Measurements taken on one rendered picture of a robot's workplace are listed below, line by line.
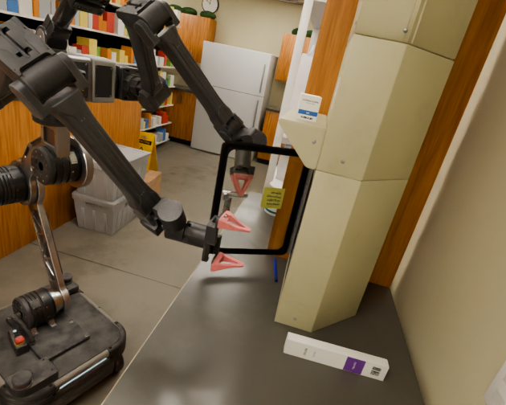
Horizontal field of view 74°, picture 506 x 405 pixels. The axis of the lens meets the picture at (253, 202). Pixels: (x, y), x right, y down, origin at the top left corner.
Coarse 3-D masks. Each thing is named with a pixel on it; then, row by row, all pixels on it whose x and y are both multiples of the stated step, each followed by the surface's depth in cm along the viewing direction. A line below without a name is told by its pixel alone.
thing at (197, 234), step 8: (216, 216) 83; (192, 224) 81; (200, 224) 82; (208, 224) 78; (192, 232) 80; (200, 232) 80; (184, 240) 81; (192, 240) 80; (200, 240) 80; (208, 248) 80
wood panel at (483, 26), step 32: (352, 0) 99; (480, 0) 93; (320, 32) 103; (480, 32) 95; (320, 64) 106; (480, 64) 98; (320, 96) 110; (448, 96) 102; (448, 128) 105; (416, 160) 110; (416, 192) 114; (416, 224) 117; (384, 256) 124
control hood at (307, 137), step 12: (288, 120) 78; (300, 120) 83; (324, 120) 93; (288, 132) 79; (300, 132) 78; (312, 132) 78; (324, 132) 77; (300, 144) 79; (312, 144) 79; (300, 156) 80; (312, 156) 80; (312, 168) 81
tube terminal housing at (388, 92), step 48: (384, 48) 69; (336, 96) 75; (384, 96) 72; (432, 96) 81; (336, 144) 78; (384, 144) 78; (336, 192) 82; (384, 192) 87; (336, 240) 86; (384, 240) 98; (288, 288) 94; (336, 288) 94
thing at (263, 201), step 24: (240, 168) 106; (264, 168) 108; (288, 168) 110; (240, 192) 109; (264, 192) 112; (288, 192) 114; (240, 216) 113; (264, 216) 115; (288, 216) 118; (240, 240) 117; (264, 240) 120
